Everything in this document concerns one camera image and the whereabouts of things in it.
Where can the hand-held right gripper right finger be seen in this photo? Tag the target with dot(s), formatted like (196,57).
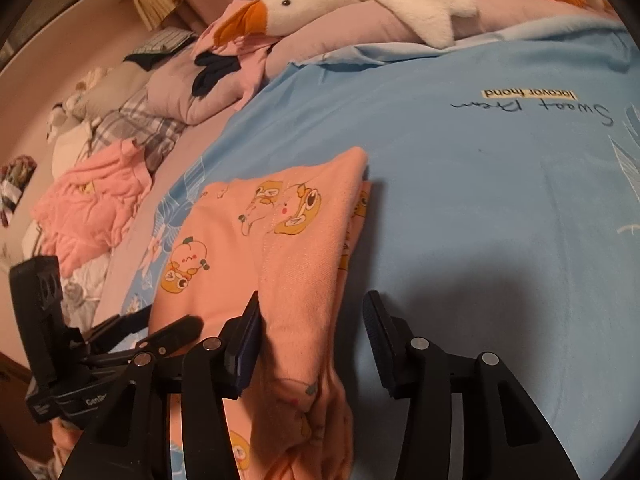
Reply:
(374,332)

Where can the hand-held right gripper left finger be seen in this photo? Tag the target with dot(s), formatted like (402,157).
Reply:
(246,355)

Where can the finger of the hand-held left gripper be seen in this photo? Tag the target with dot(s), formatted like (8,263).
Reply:
(175,332)
(125,324)

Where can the orange cartoon print garment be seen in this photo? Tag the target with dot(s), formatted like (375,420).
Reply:
(295,270)

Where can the white grey floral cloth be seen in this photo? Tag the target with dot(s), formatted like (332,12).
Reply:
(85,290)

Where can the pink crumpled garment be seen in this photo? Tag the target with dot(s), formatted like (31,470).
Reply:
(92,195)

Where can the multicoloured patterned cloth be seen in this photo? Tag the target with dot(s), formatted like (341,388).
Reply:
(17,185)

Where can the blue printed blanket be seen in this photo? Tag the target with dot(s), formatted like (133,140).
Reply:
(475,210)

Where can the grey plaid cloth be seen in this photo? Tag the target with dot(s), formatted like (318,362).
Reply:
(145,130)

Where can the grey pillow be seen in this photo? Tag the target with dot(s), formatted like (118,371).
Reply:
(112,87)

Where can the pink cloth with dark bow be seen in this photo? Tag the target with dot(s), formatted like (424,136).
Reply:
(245,65)

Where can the striped cloth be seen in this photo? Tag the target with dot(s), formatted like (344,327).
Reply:
(167,42)

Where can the lilac long pillow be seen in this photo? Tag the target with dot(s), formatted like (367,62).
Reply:
(350,30)

